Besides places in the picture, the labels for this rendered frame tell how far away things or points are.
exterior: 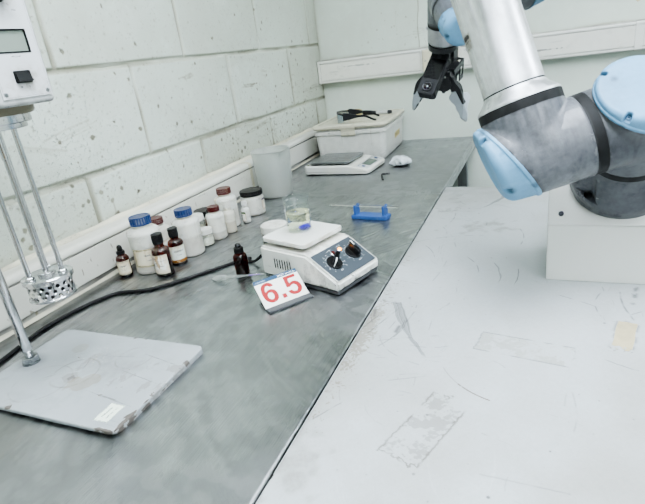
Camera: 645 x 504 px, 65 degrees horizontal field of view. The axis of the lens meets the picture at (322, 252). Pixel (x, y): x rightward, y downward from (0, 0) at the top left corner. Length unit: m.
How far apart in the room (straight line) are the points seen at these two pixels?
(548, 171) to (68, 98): 0.97
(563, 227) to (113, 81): 1.03
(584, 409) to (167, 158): 1.17
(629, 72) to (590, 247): 0.29
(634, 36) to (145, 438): 2.04
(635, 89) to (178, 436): 0.72
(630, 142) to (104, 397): 0.78
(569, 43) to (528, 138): 1.51
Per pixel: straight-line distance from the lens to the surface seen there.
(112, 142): 1.33
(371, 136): 2.01
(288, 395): 0.70
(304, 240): 0.96
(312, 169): 1.87
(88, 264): 1.20
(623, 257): 0.95
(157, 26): 1.52
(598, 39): 2.24
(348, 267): 0.94
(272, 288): 0.93
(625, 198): 0.89
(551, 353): 0.76
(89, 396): 0.80
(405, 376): 0.70
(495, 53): 0.77
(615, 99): 0.76
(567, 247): 0.94
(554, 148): 0.74
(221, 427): 0.67
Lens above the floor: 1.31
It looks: 21 degrees down
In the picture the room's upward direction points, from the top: 8 degrees counter-clockwise
